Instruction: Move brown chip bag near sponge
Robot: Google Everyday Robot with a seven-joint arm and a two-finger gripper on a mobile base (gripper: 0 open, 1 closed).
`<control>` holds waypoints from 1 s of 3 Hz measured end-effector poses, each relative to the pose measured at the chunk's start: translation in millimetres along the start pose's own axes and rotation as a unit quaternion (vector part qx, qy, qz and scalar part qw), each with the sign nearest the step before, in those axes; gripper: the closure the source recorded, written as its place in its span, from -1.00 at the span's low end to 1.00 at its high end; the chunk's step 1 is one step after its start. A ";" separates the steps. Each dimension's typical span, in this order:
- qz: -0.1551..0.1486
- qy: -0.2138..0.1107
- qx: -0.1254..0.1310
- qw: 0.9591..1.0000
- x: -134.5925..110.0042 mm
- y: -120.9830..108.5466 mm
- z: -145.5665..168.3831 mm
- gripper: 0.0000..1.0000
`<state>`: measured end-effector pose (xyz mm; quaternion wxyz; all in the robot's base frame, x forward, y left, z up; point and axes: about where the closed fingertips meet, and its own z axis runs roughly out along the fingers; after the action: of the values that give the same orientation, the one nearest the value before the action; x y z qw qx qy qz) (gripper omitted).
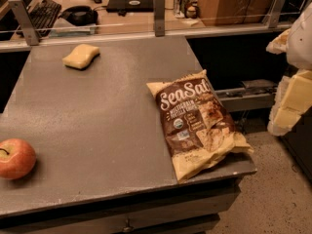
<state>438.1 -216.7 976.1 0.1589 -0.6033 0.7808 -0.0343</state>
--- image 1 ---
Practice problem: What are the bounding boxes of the grey metal bracket right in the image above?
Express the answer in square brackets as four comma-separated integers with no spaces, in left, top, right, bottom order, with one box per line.
[265,0,286,28]

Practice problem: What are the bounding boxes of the red apple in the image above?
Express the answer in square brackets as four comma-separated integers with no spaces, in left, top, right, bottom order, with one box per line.
[0,138,36,179]

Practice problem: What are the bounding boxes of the grey metal rail shelf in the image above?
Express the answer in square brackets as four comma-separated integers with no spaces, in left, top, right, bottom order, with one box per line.
[216,79,277,112]

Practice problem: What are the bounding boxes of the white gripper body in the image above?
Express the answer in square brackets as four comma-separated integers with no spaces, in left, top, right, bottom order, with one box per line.
[287,3,312,70]

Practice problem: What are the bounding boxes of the brown cardboard box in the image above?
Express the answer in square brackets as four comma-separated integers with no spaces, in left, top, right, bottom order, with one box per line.
[197,0,273,26]

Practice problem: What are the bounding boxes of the yellow sponge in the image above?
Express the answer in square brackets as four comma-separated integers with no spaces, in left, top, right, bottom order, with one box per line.
[62,44,99,70]

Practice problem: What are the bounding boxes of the black keyboard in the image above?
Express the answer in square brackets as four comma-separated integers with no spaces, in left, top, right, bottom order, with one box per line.
[27,0,61,37]

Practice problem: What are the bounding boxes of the grey metal bracket middle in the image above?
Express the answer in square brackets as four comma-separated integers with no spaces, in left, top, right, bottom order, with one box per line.
[153,0,165,37]

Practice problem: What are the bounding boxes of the brown sea salt chip bag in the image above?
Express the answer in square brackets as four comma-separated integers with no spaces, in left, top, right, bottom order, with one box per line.
[147,71,254,182]

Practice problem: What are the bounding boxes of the grey metal bracket left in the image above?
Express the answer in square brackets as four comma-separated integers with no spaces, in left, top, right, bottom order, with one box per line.
[9,0,40,46]

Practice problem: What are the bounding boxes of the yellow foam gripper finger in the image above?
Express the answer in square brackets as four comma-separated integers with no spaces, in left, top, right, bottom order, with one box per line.
[267,70,312,137]
[266,29,291,55]

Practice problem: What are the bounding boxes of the grey metal bracket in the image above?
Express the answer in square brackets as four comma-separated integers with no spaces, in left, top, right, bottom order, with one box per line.
[153,0,165,37]
[9,0,40,46]
[265,0,286,28]

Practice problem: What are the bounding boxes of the small round jar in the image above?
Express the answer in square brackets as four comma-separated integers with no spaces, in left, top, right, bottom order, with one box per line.
[185,6,197,19]

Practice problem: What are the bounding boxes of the black laptop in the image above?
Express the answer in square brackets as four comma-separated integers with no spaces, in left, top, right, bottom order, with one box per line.
[106,0,153,13]

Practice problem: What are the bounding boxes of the grey drawer front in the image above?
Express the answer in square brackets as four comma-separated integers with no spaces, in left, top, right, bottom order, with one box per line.
[0,182,240,234]

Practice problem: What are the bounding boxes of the black headphones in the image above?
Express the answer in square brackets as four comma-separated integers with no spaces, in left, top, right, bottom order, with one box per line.
[60,6,98,26]

